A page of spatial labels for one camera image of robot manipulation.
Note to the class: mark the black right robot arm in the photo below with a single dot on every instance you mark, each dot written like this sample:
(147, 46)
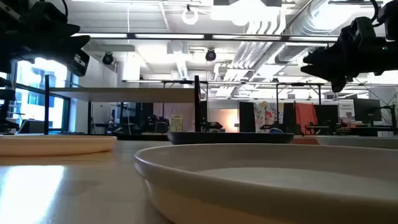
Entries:
(392, 18)

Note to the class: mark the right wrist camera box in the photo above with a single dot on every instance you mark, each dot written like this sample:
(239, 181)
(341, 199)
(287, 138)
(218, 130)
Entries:
(339, 84)

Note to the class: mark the off-white plate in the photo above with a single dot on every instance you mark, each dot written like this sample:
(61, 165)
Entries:
(248, 199)

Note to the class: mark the orange hanging cloth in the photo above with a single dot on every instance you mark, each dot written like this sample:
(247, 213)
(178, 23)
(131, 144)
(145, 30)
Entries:
(306, 116)

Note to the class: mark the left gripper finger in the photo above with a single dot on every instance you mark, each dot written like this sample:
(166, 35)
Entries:
(76, 43)
(63, 30)

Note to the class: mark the black overhead light bar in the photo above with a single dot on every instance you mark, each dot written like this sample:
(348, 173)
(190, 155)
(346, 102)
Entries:
(248, 38)

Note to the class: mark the black ceiling camera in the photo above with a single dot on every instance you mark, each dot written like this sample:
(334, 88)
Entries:
(210, 55)
(108, 58)

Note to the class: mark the wooden shelf with black legs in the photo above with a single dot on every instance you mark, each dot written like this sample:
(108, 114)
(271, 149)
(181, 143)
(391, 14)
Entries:
(124, 95)

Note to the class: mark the blue round object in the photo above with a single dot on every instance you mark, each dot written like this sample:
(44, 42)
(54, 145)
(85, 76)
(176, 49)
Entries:
(276, 130)

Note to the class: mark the pale yellow chair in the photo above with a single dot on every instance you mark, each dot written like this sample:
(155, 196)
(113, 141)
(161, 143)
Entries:
(176, 123)

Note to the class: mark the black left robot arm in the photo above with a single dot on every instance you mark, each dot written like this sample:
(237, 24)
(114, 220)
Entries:
(9, 18)

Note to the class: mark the floral hanging cloth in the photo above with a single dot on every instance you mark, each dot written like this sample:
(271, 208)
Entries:
(265, 115)

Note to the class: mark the teal plate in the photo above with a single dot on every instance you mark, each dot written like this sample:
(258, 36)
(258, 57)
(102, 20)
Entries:
(357, 142)

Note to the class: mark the pale pink plate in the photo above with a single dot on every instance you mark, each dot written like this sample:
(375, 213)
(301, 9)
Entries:
(56, 146)

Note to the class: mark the large window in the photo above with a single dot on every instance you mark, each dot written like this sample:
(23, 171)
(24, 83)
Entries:
(34, 96)

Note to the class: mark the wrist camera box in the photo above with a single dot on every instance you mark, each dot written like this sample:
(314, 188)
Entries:
(339, 84)
(78, 63)

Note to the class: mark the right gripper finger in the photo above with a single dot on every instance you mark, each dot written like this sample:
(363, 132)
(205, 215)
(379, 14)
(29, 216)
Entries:
(325, 56)
(325, 71)

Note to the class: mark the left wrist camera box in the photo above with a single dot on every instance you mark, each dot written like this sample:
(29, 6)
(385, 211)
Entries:
(78, 63)

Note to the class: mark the navy blue plate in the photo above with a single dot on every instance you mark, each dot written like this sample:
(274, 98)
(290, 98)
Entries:
(230, 138)

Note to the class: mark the peach plate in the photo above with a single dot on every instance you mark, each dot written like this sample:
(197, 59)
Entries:
(306, 141)

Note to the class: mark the silver ventilation duct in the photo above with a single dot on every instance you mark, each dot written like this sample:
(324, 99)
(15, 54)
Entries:
(292, 53)

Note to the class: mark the black standing panel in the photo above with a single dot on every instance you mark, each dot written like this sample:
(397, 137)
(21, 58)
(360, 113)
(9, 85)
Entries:
(247, 116)

